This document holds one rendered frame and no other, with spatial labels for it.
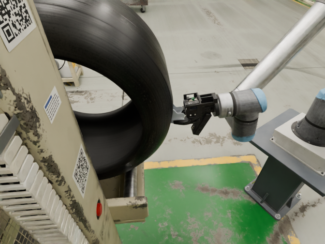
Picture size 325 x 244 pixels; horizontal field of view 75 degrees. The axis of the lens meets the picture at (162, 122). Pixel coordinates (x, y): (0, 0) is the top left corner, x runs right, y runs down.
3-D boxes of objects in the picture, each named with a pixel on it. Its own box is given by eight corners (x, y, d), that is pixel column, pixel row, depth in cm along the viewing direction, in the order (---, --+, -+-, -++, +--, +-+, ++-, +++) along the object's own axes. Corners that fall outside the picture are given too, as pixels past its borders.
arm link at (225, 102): (224, 106, 83) (232, 123, 76) (212, 108, 83) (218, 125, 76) (226, 87, 77) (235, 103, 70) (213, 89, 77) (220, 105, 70)
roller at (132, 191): (120, 203, 67) (125, 209, 70) (134, 200, 67) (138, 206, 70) (125, 127, 93) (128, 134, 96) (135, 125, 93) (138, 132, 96)
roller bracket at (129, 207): (148, 217, 71) (147, 203, 64) (25, 227, 68) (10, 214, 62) (148, 207, 73) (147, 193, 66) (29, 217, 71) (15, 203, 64)
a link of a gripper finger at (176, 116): (157, 108, 75) (183, 104, 75) (159, 120, 79) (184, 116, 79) (158, 114, 73) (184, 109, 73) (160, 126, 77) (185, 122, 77)
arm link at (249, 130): (245, 124, 94) (249, 101, 86) (259, 142, 85) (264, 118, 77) (225, 129, 93) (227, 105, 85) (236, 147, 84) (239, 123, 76)
